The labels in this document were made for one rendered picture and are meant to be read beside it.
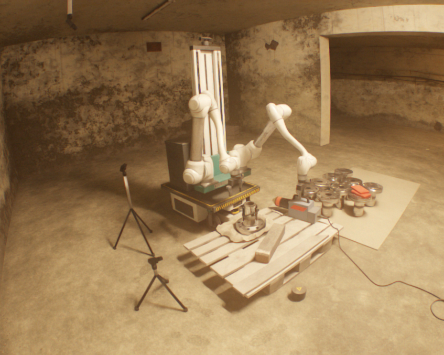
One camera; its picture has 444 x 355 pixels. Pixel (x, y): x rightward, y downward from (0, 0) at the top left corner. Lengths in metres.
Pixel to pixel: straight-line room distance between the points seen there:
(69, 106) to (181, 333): 5.46
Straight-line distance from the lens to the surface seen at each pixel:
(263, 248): 1.99
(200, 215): 2.66
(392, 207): 3.39
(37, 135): 6.34
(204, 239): 2.29
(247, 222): 2.31
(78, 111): 6.36
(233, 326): 1.76
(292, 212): 2.57
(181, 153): 2.67
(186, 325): 1.79
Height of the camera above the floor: 1.38
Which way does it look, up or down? 20 degrees down
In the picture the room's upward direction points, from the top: 4 degrees counter-clockwise
